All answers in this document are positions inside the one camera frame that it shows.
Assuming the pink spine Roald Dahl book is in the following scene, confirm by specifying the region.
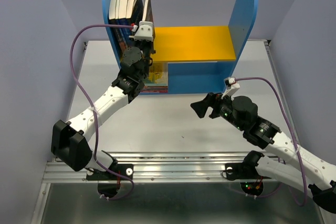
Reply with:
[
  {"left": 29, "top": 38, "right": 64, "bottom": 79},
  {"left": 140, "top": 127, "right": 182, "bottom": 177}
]
[{"left": 141, "top": 86, "right": 169, "bottom": 94}]

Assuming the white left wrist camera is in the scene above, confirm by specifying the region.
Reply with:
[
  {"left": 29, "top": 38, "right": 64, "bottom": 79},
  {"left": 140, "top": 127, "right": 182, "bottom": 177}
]
[{"left": 130, "top": 21, "right": 155, "bottom": 42}]

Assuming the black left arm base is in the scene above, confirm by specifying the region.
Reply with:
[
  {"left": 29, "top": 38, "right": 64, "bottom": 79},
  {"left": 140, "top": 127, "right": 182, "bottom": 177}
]
[{"left": 85, "top": 151, "right": 134, "bottom": 201}]

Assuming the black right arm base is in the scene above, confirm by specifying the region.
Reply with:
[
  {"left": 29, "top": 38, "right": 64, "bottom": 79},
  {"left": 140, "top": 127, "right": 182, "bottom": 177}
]
[{"left": 221, "top": 151, "right": 265, "bottom": 181}]

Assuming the upright book on shelf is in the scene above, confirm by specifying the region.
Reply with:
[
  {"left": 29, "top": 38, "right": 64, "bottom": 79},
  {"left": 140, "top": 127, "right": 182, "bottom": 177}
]
[
  {"left": 115, "top": 0, "right": 128, "bottom": 19},
  {"left": 109, "top": 0, "right": 120, "bottom": 20}
]

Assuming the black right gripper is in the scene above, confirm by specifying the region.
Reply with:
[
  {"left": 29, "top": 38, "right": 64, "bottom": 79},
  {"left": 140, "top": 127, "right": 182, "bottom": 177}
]
[{"left": 190, "top": 89, "right": 245, "bottom": 131}]

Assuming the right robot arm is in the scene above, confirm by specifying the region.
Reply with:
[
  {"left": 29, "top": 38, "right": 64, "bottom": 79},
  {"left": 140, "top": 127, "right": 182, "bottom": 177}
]
[{"left": 191, "top": 93, "right": 335, "bottom": 213}]

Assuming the Nineteen Eighty-Four book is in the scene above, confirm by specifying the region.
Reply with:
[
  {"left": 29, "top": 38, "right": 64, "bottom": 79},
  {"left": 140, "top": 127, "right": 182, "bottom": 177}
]
[{"left": 125, "top": 0, "right": 143, "bottom": 26}]

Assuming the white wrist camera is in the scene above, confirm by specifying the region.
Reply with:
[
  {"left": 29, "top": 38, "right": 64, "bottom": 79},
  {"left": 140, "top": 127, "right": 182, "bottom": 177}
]
[
  {"left": 221, "top": 77, "right": 240, "bottom": 99},
  {"left": 130, "top": 21, "right": 155, "bottom": 42}
]

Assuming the Huckleberry Finn paperback book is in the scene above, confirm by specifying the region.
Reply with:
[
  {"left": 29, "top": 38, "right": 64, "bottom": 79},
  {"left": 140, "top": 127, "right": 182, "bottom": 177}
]
[{"left": 145, "top": 62, "right": 168, "bottom": 86}]

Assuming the Three Days to See book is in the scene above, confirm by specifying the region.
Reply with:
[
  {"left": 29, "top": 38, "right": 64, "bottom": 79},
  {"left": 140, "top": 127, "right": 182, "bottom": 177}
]
[{"left": 141, "top": 0, "right": 155, "bottom": 49}]

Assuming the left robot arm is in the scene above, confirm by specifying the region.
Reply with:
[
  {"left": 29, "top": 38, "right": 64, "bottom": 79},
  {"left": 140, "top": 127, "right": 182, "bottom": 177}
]
[{"left": 51, "top": 41, "right": 155, "bottom": 179}]

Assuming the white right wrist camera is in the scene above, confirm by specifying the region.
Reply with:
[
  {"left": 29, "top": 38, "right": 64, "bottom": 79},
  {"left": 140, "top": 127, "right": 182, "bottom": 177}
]
[{"left": 221, "top": 77, "right": 240, "bottom": 99}]

